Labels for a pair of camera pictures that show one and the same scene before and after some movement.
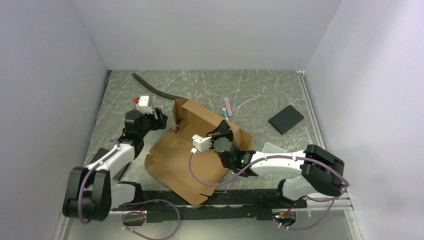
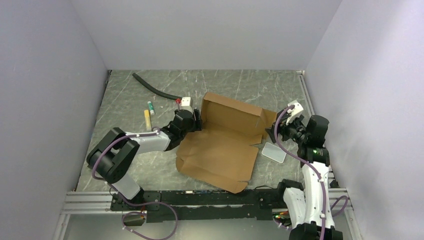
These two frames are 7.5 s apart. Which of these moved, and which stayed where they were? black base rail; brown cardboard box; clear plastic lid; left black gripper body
Moved: brown cardboard box; left black gripper body
Stayed: black base rail; clear plastic lid
